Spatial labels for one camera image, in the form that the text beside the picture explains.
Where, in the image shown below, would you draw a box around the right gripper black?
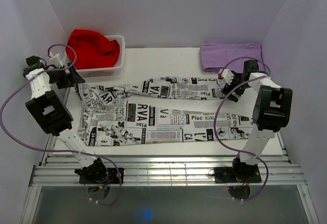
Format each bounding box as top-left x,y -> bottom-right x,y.
221,70 -> 250,103

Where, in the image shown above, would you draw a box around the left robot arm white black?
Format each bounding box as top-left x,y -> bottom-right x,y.
23,56 -> 108,183

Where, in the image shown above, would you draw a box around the red trousers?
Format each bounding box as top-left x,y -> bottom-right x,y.
66,29 -> 121,70

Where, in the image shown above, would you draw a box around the purple cable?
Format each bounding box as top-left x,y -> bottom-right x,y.
0,44 -> 123,207
206,57 -> 271,202

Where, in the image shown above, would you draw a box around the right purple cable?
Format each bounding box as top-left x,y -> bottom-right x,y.
206,57 -> 271,202

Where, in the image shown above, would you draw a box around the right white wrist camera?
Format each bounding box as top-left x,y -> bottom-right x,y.
218,68 -> 235,85

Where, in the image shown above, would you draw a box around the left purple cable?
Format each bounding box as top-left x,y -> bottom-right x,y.
0,44 -> 123,207

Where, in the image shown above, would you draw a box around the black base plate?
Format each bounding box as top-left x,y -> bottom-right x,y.
78,168 -> 119,185
214,167 -> 262,184

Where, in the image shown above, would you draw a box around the white plastic basket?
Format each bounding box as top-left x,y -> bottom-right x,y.
75,35 -> 125,78

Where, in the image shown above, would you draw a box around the folded purple trousers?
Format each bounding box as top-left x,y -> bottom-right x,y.
200,43 -> 266,73

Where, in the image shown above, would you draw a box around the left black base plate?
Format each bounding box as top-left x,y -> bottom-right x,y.
78,168 -> 119,185

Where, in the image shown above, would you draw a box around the newspaper print trousers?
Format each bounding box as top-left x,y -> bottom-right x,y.
75,77 -> 253,146

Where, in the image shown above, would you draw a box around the aluminium rail frame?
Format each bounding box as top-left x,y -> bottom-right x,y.
28,132 -> 307,188

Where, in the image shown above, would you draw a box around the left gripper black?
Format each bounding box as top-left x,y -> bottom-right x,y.
49,62 -> 85,89

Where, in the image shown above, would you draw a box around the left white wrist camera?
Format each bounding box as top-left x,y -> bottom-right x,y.
48,52 -> 65,68

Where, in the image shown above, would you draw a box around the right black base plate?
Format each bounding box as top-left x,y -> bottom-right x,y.
214,167 -> 262,184

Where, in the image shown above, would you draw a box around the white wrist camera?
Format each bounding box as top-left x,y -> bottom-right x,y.
218,68 -> 235,85
48,52 -> 65,68

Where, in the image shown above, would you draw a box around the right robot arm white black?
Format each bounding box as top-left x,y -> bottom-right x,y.
214,60 -> 293,184

